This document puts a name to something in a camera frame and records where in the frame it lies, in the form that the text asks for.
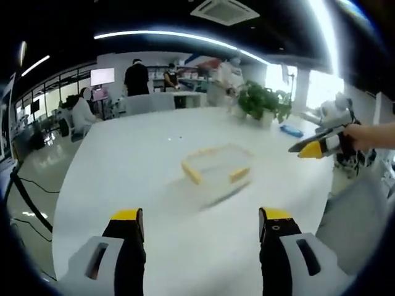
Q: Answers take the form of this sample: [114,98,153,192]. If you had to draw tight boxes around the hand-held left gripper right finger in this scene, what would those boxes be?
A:
[258,206,356,296]

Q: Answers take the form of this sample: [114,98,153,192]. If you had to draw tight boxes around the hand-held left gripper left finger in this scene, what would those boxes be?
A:
[58,208,146,296]

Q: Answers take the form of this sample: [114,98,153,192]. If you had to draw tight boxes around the clear box with yellow buckles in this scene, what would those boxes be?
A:
[180,142,256,198]

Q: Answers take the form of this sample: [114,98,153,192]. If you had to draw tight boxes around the person's right hand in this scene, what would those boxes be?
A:
[344,123,373,150]

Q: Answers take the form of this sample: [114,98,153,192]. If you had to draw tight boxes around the blue flat object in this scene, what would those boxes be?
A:
[280,123,305,138]

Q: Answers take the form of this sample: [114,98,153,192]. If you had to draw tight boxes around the potted green plant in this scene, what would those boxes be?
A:
[237,80,293,126]

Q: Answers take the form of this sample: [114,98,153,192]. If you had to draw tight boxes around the wide bright ceiling light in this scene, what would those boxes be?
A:
[314,0,347,78]

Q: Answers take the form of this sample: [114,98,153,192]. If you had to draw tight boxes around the white cabinet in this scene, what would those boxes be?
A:
[174,91,208,109]

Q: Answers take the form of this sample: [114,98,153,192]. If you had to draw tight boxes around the ceiling air conditioner unit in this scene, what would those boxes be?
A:
[189,0,260,26]

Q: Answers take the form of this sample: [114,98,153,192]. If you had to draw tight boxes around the long ceiling light strip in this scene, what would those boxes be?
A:
[94,30,268,65]

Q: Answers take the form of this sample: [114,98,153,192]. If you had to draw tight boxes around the bright white screen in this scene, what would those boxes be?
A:
[90,68,115,88]

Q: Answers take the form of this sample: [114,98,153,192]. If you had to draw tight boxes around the short ceiling light strip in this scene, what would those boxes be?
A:
[20,55,51,77]

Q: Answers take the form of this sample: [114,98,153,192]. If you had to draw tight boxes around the black floor cable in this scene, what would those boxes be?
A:
[17,175,60,194]

